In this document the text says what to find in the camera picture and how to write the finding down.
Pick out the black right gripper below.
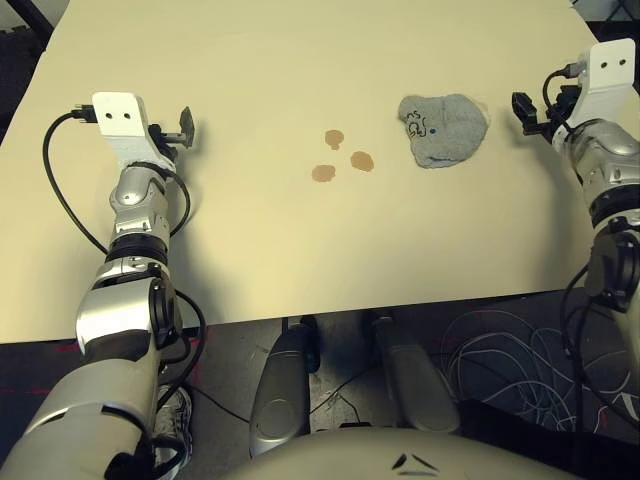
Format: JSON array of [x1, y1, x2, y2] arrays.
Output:
[[510, 85, 582, 146]]

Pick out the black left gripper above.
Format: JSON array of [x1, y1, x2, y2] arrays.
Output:
[[147, 106, 197, 160]]

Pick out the grey fluffy rag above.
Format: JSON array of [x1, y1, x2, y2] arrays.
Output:
[[397, 92, 492, 171]]

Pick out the black curved tube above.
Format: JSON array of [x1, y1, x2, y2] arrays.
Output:
[[14, 0, 54, 44]]

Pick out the grey left robot leg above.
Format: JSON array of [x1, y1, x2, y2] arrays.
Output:
[[248, 319, 315, 459]]

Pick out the grey robot leg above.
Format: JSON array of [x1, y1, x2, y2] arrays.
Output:
[[369, 312, 461, 434], [248, 319, 315, 459]]

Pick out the grey right robot leg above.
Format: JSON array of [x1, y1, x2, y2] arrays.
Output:
[[369, 312, 461, 434]]

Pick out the white bystander sneaker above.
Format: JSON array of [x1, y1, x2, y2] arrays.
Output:
[[152, 384, 194, 469]]

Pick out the beige robot torso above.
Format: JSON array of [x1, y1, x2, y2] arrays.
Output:
[[219, 427, 581, 480]]

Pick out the black right camera cable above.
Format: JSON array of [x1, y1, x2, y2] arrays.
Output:
[[542, 62, 587, 114]]

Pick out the black camera cable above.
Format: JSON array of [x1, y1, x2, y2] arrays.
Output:
[[42, 103, 111, 254], [542, 62, 587, 114]]

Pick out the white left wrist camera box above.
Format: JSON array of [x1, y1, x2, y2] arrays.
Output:
[[91, 91, 176, 171]]

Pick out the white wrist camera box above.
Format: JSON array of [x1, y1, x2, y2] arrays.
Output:
[[91, 91, 176, 171], [574, 38, 637, 126]]

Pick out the thin black left gripper cable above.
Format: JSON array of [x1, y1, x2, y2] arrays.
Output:
[[167, 172, 192, 237]]

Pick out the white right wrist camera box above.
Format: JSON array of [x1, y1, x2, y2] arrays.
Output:
[[574, 38, 637, 126]]

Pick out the black left camera cable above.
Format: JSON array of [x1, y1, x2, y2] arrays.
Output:
[[42, 103, 111, 254]]

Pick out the black left elbow cable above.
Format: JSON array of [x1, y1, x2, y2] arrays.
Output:
[[158, 290, 207, 396]]

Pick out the black elbow cable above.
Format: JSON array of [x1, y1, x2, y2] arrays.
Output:
[[558, 264, 604, 480], [158, 290, 207, 396]]

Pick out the black right elbow cable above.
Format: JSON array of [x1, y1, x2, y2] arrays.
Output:
[[558, 264, 604, 480]]

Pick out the tangled white floor cable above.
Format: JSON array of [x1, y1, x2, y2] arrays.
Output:
[[442, 308, 640, 432]]

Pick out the thin black floor cable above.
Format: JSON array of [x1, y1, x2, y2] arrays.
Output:
[[189, 382, 372, 427]]

